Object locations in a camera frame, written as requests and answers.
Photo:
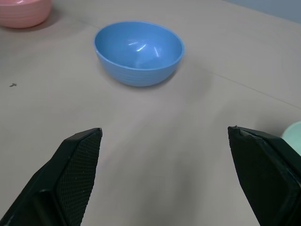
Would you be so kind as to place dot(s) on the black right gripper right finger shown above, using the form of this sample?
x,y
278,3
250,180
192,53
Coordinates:
x,y
263,174

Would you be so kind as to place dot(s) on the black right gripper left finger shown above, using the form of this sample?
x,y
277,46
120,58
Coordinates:
x,y
70,174

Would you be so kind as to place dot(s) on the light green plastic bowl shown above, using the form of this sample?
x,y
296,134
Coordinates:
x,y
294,136

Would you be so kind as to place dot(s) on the blue plastic bowl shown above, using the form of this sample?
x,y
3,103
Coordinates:
x,y
138,54

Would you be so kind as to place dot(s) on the pink plastic bowl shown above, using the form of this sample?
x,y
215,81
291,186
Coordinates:
x,y
22,11

